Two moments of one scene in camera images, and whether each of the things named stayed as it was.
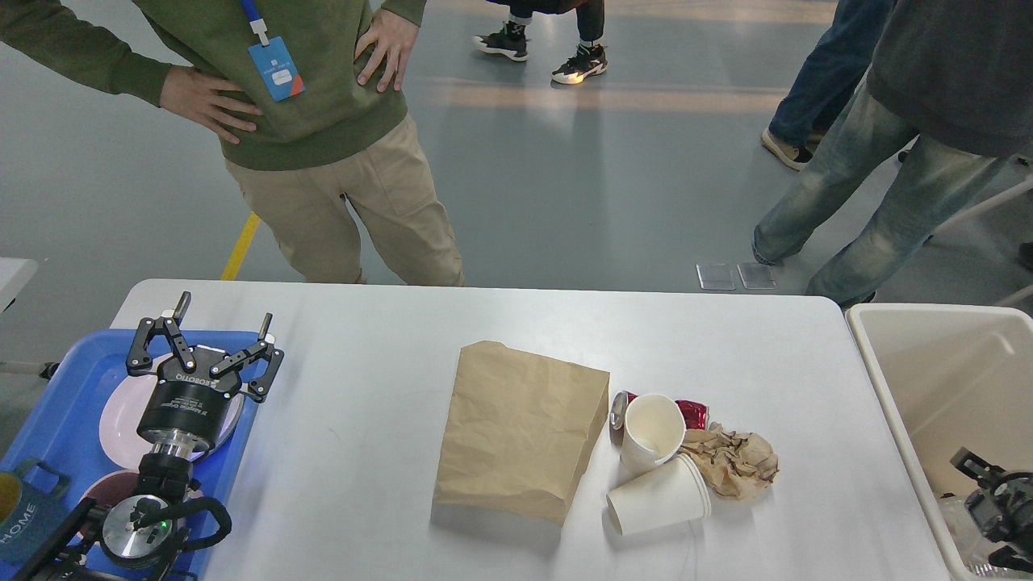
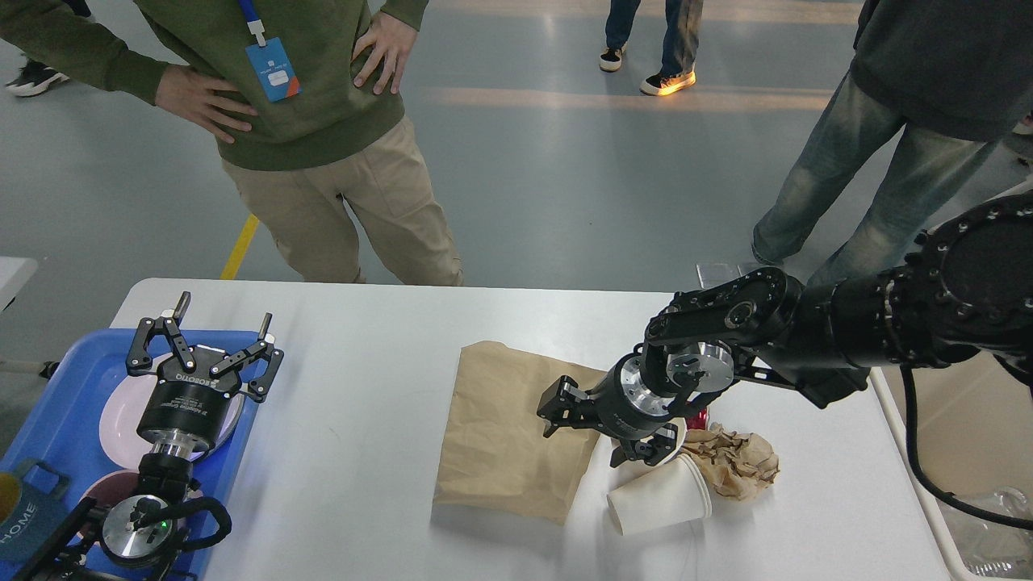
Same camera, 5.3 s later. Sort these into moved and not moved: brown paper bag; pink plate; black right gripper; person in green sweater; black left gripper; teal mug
Moved: black right gripper
Not moved: brown paper bag; pink plate; teal mug; black left gripper; person in green sweater
